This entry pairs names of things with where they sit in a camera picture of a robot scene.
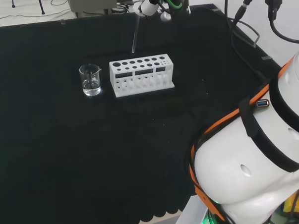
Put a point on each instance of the black tripod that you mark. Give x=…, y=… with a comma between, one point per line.
x=40, y=0

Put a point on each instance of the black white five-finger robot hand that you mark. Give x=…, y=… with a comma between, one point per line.
x=146, y=6

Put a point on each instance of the white test tube rack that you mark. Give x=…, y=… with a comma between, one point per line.
x=138, y=76

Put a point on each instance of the clear glass beaker with liquid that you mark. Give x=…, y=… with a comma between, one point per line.
x=91, y=82

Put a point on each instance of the yellow stop button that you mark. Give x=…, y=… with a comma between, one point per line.
x=290, y=205

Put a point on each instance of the grey equipment box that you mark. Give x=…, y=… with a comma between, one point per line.
x=92, y=0

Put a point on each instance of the black bench cloth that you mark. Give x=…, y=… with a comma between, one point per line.
x=63, y=143

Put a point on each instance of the clear glass rod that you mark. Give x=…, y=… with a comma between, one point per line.
x=135, y=34

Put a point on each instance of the blue USB plug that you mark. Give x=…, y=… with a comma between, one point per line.
x=263, y=103

